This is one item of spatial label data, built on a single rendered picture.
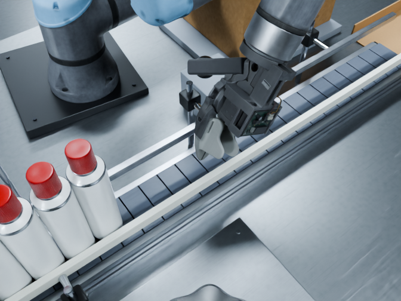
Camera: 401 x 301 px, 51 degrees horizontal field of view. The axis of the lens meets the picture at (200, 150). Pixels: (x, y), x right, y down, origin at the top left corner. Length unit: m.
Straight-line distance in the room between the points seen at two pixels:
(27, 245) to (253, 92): 0.36
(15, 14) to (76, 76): 0.43
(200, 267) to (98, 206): 0.18
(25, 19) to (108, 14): 0.43
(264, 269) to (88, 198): 0.28
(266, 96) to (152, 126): 0.35
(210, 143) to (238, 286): 0.22
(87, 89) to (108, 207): 0.35
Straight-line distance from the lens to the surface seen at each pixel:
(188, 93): 0.73
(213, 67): 0.64
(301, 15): 0.57
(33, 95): 0.96
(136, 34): 1.11
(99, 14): 0.84
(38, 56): 1.06
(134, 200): 0.71
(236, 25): 0.93
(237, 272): 0.65
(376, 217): 0.81
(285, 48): 0.58
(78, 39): 0.84
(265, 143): 0.74
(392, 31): 1.20
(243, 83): 0.61
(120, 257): 0.67
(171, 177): 0.73
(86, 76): 0.89
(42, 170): 0.52
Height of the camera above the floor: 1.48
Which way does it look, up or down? 52 degrees down
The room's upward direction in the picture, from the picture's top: straight up
